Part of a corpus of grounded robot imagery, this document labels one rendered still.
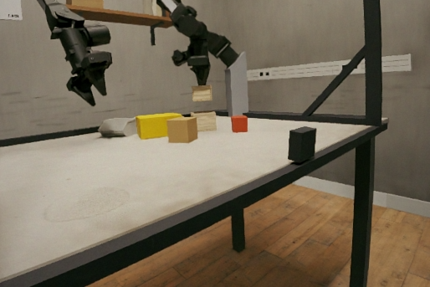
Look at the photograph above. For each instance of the yellow rectangular block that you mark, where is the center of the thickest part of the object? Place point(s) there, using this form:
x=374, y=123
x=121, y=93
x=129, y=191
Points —
x=154, y=126

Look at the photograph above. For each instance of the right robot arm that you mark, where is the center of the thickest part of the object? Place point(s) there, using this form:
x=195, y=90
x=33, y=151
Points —
x=196, y=30

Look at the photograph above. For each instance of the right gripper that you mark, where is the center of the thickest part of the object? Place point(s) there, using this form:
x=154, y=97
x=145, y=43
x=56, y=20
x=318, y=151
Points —
x=199, y=63

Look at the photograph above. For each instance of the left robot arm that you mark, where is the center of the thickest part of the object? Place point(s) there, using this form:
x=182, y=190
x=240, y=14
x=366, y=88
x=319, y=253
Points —
x=60, y=18

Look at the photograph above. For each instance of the black metal post with diagonal brace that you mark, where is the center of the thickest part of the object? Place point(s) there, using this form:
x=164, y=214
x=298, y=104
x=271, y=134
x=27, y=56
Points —
x=371, y=51

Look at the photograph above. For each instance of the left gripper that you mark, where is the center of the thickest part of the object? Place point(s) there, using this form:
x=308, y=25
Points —
x=95, y=73

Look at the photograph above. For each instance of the orange-red block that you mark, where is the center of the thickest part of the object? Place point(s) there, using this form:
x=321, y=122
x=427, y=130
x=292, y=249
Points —
x=239, y=123

